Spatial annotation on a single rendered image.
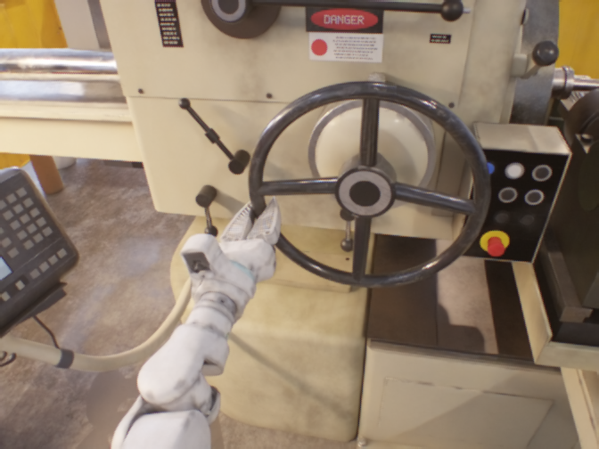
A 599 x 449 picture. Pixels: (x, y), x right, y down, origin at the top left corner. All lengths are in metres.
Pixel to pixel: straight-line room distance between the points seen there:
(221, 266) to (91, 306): 2.02
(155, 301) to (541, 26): 2.05
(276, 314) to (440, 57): 0.93
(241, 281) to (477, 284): 1.13
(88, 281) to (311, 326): 1.59
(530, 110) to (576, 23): 2.47
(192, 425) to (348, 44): 0.65
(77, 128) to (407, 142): 1.07
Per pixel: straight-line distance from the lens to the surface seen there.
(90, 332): 2.45
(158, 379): 0.52
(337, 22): 0.85
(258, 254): 0.65
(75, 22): 1.90
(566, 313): 1.07
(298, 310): 1.47
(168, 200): 1.15
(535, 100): 1.03
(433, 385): 1.52
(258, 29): 0.87
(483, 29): 0.86
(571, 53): 3.54
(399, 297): 1.51
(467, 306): 1.54
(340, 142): 0.80
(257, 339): 1.48
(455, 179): 0.97
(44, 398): 2.30
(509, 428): 1.73
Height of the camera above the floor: 1.69
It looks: 37 degrees down
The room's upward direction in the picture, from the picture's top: 2 degrees counter-clockwise
